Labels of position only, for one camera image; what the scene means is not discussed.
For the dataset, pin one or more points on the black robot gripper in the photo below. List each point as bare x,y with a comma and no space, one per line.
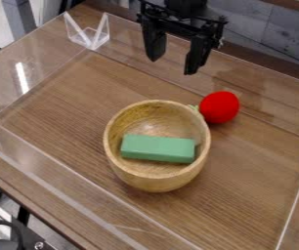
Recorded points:
187,19

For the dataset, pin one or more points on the green rectangular block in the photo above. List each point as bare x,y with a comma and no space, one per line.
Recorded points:
163,149

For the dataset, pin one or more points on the light wooden bowl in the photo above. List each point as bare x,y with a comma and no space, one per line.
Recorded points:
163,119

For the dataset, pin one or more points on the red plush strawberry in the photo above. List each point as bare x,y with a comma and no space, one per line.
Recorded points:
219,107

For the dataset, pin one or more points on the clear acrylic tray walls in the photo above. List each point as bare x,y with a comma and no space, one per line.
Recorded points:
67,78

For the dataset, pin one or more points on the black metal clamp bracket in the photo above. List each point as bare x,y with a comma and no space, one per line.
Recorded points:
34,241

